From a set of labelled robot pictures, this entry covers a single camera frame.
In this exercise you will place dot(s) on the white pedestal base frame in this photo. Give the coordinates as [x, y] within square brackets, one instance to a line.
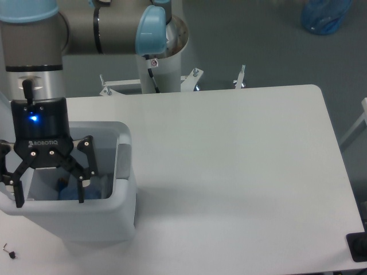
[189, 83]

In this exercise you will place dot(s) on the clear plastic water bottle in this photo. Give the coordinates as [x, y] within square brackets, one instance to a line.
[71, 193]

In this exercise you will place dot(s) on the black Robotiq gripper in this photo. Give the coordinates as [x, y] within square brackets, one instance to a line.
[39, 128]

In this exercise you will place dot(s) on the small black screw part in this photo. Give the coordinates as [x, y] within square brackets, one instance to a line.
[12, 255]

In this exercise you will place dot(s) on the blue plastic bag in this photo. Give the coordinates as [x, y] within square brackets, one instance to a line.
[324, 17]

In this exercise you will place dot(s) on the white furniture leg right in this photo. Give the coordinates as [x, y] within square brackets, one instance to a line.
[355, 130]

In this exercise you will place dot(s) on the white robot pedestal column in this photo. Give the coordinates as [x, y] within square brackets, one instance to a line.
[163, 73]

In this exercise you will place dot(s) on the black device at table edge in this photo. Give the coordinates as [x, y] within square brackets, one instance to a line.
[357, 246]

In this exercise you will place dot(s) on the blue yellow snack wrapper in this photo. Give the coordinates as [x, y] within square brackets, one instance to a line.
[62, 183]

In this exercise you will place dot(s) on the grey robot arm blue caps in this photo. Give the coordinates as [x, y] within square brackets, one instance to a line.
[35, 35]

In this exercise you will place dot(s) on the white trash can lid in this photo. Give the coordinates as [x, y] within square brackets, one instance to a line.
[7, 127]

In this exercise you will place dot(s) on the white trash can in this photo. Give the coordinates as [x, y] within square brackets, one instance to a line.
[110, 218]

